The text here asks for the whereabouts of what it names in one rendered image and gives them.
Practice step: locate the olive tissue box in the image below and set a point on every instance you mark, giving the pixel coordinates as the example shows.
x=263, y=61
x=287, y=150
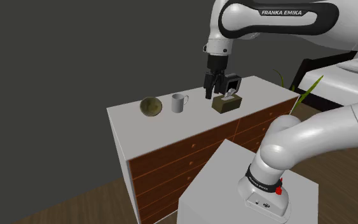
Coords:
x=226, y=104

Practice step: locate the bed with white bedding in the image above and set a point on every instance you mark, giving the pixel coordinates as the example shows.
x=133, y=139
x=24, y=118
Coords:
x=340, y=80

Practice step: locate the white chest of drawers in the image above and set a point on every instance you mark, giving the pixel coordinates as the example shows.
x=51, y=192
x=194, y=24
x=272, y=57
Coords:
x=166, y=130

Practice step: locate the black square alarm clock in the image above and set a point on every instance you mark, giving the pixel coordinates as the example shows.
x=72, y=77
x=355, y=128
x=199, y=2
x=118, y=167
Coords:
x=232, y=83

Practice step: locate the green leafy plant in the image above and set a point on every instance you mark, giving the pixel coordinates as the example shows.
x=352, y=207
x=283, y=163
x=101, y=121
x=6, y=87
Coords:
x=305, y=93

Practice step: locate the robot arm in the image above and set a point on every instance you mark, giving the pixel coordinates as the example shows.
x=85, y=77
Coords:
x=305, y=136

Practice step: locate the white mug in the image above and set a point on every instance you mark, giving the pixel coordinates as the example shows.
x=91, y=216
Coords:
x=177, y=103

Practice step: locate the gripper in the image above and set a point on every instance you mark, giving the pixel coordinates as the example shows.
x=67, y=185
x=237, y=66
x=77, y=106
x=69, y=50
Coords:
x=216, y=63

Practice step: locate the grey robot stand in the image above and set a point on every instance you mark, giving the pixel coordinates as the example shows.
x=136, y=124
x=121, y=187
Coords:
x=216, y=186

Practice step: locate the olive green bowl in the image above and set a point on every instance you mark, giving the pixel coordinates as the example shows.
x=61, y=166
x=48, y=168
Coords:
x=151, y=106

